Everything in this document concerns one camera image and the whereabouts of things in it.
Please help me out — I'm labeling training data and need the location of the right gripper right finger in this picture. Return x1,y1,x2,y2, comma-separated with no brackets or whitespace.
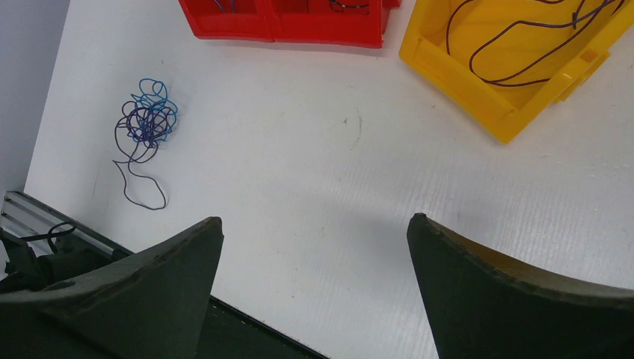
407,213,633,358

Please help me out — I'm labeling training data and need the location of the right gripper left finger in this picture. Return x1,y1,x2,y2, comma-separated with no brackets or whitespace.
1,217,224,358

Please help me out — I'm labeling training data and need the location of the wire bundle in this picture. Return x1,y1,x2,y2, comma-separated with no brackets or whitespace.
112,78,179,211

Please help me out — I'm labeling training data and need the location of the yellow bin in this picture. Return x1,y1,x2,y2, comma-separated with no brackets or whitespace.
399,1,633,144

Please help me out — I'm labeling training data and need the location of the red double bin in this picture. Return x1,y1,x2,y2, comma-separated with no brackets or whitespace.
179,0,401,49

